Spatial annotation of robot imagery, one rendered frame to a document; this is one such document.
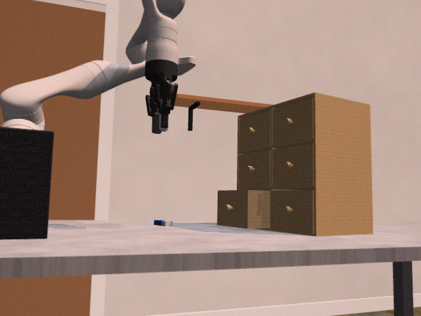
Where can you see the brown wooden chest of drawers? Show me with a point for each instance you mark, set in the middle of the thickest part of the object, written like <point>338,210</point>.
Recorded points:
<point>343,198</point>

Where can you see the brown wooden drawer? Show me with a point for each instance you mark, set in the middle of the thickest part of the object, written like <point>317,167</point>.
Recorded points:
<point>293,166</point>
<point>293,122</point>
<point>293,210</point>
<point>254,131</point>
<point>254,169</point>
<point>244,208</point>

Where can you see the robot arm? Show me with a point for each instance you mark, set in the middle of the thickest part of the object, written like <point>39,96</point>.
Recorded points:
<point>86,81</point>

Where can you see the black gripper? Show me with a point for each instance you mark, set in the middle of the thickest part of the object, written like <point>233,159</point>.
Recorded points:
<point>162,92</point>

